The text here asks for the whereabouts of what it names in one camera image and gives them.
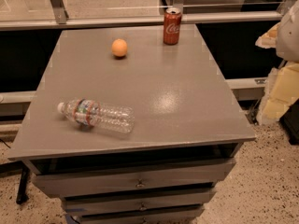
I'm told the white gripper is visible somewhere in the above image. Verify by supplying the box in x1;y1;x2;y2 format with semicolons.
255;22;299;125

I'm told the red coke can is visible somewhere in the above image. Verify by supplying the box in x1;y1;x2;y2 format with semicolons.
164;7;182;45

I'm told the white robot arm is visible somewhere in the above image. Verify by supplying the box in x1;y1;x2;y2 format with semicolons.
255;0;299;124

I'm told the grey drawer cabinet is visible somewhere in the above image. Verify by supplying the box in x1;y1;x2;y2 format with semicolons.
7;23;257;224

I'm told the orange fruit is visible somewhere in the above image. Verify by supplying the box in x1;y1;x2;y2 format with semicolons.
111;39;128;57

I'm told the clear plastic water bottle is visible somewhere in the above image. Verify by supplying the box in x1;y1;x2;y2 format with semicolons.
57;99;135;133

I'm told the bottom grey drawer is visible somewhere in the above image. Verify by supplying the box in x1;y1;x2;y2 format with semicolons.
78;204;203;224

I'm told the grey drawer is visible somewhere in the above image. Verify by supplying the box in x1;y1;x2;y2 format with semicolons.
78;204;203;224
33;158;235;198
63;189;216;216

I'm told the middle grey drawer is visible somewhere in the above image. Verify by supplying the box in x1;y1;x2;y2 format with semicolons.
63;189;216;216

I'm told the top grey drawer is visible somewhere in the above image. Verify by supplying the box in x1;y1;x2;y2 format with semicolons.
33;158;235;198

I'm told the metal railing frame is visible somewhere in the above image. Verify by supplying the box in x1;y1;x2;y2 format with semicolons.
0;0;296;31

